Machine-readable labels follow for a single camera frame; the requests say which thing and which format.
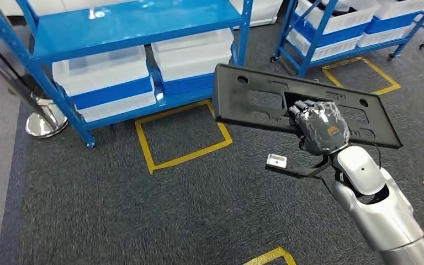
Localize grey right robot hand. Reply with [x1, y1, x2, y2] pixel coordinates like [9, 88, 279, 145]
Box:
[289, 99, 351, 157]

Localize black plastic plate-holder part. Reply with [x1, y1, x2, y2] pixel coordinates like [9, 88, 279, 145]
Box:
[211, 63, 404, 150]

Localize yellow floor tape square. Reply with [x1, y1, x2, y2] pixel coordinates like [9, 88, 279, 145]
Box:
[135, 99, 234, 176]

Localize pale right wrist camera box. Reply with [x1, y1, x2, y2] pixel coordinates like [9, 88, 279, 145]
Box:
[266, 153, 288, 169]

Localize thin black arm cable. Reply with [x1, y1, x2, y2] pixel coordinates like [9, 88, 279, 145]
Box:
[373, 144, 382, 169]

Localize chrome stanchion post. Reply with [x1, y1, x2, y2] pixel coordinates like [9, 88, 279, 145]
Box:
[0, 22, 69, 139]

